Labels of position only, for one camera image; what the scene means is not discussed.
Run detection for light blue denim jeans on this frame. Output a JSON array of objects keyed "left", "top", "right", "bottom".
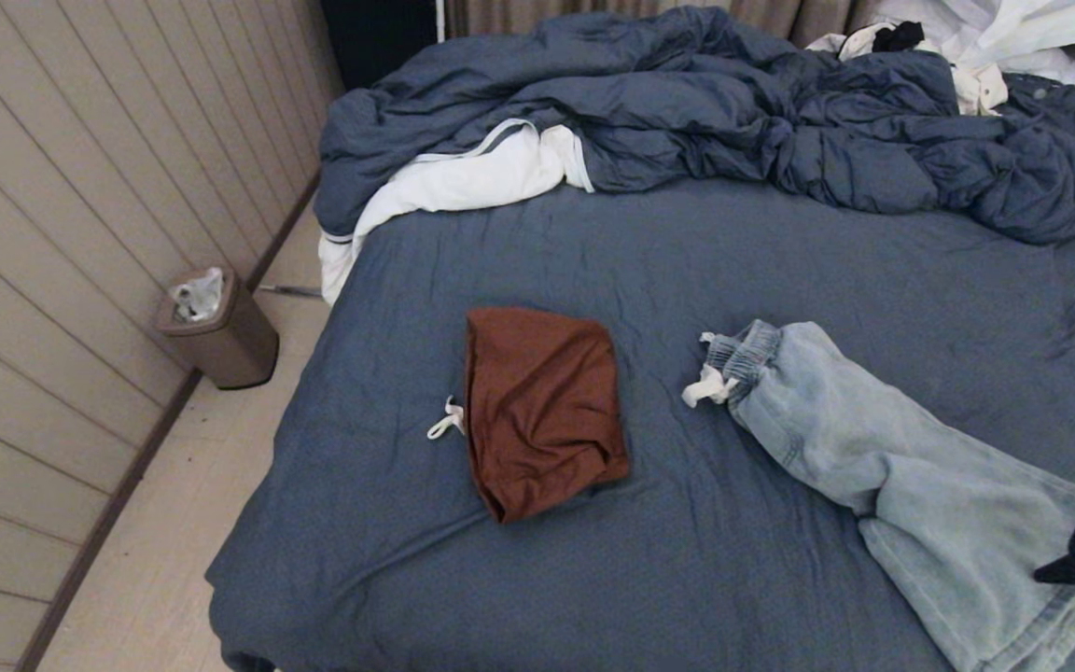
[{"left": 682, "top": 320, "right": 1075, "bottom": 672}]

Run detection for rust brown shorts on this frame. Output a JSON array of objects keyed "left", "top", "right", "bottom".
[{"left": 426, "top": 306, "right": 632, "bottom": 525}]

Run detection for dark denim garment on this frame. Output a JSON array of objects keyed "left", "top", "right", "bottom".
[{"left": 1004, "top": 73, "right": 1075, "bottom": 199}]

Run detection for cream jacket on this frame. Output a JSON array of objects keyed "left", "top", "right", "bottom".
[{"left": 808, "top": 22, "right": 1012, "bottom": 116}]

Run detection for white shirt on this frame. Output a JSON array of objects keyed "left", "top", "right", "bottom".
[{"left": 873, "top": 0, "right": 1075, "bottom": 85}]

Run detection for small black garment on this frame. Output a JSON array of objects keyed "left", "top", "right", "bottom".
[{"left": 873, "top": 19, "right": 928, "bottom": 52}]

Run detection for blue bed sheet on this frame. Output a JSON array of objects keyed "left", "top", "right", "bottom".
[{"left": 204, "top": 175, "right": 1075, "bottom": 672}]

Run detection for dark blue crumpled duvet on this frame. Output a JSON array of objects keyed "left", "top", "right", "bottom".
[{"left": 314, "top": 3, "right": 1075, "bottom": 245}]

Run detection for beige curtain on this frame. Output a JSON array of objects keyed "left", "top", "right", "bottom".
[{"left": 444, "top": 0, "right": 884, "bottom": 48}]

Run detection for brown trash bin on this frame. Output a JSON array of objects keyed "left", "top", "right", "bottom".
[{"left": 155, "top": 266, "right": 279, "bottom": 388}]

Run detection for black cabinet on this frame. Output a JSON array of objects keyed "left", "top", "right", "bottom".
[{"left": 318, "top": 0, "right": 440, "bottom": 90}]

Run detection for white plastic bin bag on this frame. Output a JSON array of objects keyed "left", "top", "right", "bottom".
[{"left": 169, "top": 266, "right": 224, "bottom": 322}]

